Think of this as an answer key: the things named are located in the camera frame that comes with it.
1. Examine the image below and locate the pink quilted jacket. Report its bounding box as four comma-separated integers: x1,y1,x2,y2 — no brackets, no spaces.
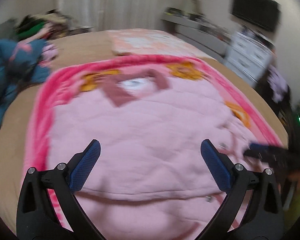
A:
46,66,267,239

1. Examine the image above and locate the pile of clothes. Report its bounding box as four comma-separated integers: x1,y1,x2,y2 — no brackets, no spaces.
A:
15,10,94,41

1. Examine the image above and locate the right hand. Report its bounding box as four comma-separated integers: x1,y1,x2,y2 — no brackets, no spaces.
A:
278,170,300,193

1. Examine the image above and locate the green right sleeve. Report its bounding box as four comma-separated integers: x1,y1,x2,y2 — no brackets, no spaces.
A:
281,181,300,232

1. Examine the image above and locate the pink cartoon fleece blanket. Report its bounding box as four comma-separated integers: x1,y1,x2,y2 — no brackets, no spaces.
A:
24,55,282,171

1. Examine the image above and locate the tan bed sheet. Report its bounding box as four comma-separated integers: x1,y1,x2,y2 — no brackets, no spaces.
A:
0,31,288,233

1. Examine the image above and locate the white drawer chest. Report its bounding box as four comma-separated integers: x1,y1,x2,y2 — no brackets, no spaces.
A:
223,32,273,88

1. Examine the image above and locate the black television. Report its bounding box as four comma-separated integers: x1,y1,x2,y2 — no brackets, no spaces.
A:
230,0,281,33

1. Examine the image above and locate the blue floral duvet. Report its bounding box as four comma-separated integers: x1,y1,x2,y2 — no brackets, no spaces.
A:
0,39,58,128

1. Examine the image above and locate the peach patterned blanket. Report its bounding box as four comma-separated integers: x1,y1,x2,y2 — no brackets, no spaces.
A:
106,29,211,59

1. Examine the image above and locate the white striped curtain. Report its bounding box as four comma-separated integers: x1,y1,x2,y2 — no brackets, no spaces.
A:
57,0,159,31

